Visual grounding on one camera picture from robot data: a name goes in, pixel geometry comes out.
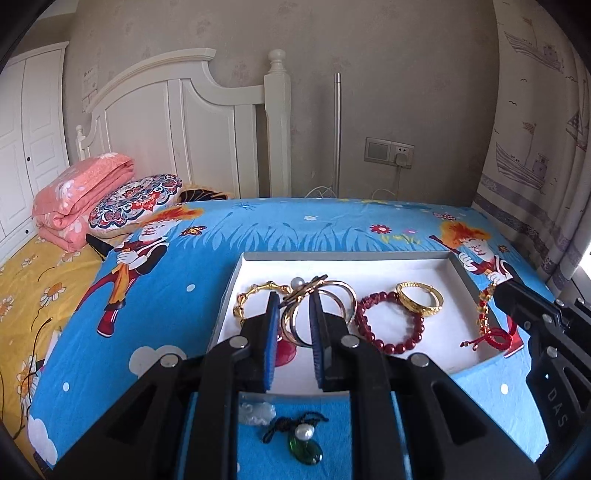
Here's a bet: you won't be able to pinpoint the grey shallow tray box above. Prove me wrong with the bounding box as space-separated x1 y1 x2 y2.
206 251 505 399

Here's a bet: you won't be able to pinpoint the red flower brooch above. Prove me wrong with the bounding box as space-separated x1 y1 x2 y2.
276 335 297 367

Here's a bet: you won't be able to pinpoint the red cord bracelet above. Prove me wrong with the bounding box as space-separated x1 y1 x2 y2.
460 281 519 352

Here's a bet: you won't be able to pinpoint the white pearl earring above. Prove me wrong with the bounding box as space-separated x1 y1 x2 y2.
294 423 315 442
290 277 305 290

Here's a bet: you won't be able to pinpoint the black object beside pillow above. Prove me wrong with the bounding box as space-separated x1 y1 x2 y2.
85 234 114 261

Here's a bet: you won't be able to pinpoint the patterned round pillow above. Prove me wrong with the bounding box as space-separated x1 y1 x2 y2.
88 173 182 239

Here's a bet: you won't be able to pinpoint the blue cartoon table cloth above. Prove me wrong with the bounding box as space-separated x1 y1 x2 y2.
42 199 551 479

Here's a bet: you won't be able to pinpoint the red bead bracelet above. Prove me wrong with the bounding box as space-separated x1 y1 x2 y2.
353 290 426 355

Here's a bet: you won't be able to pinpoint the black cable on bed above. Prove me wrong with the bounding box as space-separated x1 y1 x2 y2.
0 317 54 439

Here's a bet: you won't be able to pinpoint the gold chain link bracelet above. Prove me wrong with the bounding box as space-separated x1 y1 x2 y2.
232 280 295 328

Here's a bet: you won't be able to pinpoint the silver metal pole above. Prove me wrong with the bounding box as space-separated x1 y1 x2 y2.
332 72 342 198

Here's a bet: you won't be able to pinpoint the jade pendant pink cord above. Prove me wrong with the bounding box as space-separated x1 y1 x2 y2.
238 399 278 428

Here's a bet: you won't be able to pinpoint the yellow floral bed sheet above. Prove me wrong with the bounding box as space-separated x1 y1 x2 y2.
1 236 114 466

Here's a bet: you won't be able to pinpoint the folded pink blanket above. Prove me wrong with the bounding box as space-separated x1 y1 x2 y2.
32 152 134 252

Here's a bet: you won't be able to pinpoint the white wardrobe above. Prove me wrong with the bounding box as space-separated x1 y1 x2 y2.
0 42 69 261

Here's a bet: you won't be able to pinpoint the wall socket plate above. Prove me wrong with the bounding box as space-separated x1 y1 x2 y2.
363 137 415 169

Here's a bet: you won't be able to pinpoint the gold bangle bracelet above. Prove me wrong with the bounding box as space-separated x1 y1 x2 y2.
394 280 445 317

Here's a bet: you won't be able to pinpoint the thin metal ring bangles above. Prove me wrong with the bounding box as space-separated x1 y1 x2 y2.
279 274 358 347

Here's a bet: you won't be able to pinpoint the white bed headboard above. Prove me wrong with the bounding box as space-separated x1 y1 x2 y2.
76 48 293 198

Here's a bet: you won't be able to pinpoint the green pendant black cord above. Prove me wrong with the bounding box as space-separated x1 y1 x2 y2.
261 411 330 467

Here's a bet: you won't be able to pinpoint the printed ship curtain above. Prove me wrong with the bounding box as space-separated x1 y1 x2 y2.
474 1 590 294

